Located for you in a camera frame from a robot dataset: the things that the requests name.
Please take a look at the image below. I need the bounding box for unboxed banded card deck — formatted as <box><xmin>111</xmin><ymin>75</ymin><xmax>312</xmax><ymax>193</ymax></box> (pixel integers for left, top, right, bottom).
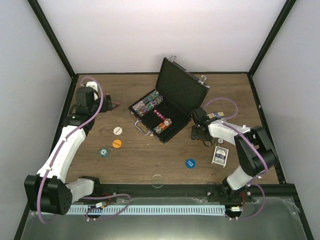
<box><xmin>207</xmin><ymin>112</ymin><xmax>225</xmax><ymax>119</ymax></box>

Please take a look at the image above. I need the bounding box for blue boxed card deck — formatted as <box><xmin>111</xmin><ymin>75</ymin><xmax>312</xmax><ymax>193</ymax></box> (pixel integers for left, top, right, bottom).
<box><xmin>211</xmin><ymin>146</ymin><xmax>229</xmax><ymax>168</ymax></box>

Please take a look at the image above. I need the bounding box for blue small blind button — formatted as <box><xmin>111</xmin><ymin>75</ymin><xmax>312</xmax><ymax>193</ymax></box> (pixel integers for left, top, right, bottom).
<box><xmin>185</xmin><ymin>158</ymin><xmax>196</xmax><ymax>169</ymax></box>

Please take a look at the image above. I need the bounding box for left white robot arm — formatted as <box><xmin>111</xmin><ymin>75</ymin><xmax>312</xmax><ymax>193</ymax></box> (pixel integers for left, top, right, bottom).
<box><xmin>24</xmin><ymin>81</ymin><xmax>106</xmax><ymax>215</ymax></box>

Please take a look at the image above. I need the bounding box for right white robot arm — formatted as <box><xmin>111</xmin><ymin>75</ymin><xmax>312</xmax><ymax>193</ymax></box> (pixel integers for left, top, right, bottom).
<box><xmin>191</xmin><ymin>107</ymin><xmax>279</xmax><ymax>202</ymax></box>

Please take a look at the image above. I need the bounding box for black poker set case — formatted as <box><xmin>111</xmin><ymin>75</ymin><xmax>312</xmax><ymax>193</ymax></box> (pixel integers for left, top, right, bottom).
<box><xmin>128</xmin><ymin>55</ymin><xmax>210</xmax><ymax>143</ymax></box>

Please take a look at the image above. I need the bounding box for red triangular all-in marker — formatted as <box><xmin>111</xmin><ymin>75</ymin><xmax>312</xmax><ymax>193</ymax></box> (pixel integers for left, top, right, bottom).
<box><xmin>112</xmin><ymin>102</ymin><xmax>120</xmax><ymax>109</ymax></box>

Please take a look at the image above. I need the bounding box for white dealer button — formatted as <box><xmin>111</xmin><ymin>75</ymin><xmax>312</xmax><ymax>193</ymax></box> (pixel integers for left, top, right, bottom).
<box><xmin>113</xmin><ymin>126</ymin><xmax>123</xmax><ymax>136</ymax></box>

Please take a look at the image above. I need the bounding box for chip row in case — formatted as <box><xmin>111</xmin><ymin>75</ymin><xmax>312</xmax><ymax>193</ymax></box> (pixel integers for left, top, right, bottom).
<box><xmin>153</xmin><ymin>122</ymin><xmax>169</xmax><ymax>134</ymax></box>
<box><xmin>132</xmin><ymin>90</ymin><xmax>160</xmax><ymax>111</ymax></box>
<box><xmin>136</xmin><ymin>95</ymin><xmax>163</xmax><ymax>117</ymax></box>

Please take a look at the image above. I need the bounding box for orange blind button left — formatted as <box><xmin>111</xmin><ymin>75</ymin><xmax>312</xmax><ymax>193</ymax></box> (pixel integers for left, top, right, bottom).
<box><xmin>112</xmin><ymin>139</ymin><xmax>122</xmax><ymax>149</ymax></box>

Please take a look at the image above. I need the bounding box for lower chip row in case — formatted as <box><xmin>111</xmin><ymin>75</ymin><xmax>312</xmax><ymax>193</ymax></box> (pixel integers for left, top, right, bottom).
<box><xmin>153</xmin><ymin>122</ymin><xmax>169</xmax><ymax>134</ymax></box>

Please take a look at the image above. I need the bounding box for red dice strip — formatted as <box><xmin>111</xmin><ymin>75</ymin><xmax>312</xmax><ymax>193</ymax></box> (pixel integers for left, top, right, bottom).
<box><xmin>153</xmin><ymin>109</ymin><xmax>166</xmax><ymax>121</ymax></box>

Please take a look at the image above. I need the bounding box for upper chip row in case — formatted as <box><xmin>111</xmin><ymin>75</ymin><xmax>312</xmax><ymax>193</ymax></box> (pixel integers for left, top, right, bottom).
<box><xmin>132</xmin><ymin>90</ymin><xmax>160</xmax><ymax>111</ymax></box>

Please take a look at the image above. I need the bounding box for clear round lens disc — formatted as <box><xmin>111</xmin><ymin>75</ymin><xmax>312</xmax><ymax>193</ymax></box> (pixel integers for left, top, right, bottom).
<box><xmin>151</xmin><ymin>174</ymin><xmax>164</xmax><ymax>189</ymax></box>

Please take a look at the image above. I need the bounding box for light blue slotted cable duct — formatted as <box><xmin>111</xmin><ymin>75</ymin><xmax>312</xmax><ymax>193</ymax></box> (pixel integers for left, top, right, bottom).
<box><xmin>67</xmin><ymin>205</ymin><xmax>226</xmax><ymax>216</ymax></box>

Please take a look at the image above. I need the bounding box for left black frame post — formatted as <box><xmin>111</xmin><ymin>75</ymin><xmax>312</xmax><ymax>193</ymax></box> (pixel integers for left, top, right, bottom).
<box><xmin>27</xmin><ymin>0</ymin><xmax>76</xmax><ymax>78</ymax></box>

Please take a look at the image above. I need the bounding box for black frame post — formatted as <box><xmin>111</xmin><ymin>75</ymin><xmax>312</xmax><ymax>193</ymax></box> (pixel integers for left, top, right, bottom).
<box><xmin>27</xmin><ymin>0</ymin><xmax>76</xmax><ymax>78</ymax></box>
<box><xmin>248</xmin><ymin>0</ymin><xmax>297</xmax><ymax>77</ymax></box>

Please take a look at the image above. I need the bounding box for right black frame post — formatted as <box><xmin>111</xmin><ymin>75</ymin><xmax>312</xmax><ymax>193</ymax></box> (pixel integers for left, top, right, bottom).
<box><xmin>248</xmin><ymin>0</ymin><xmax>297</xmax><ymax>77</ymax></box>

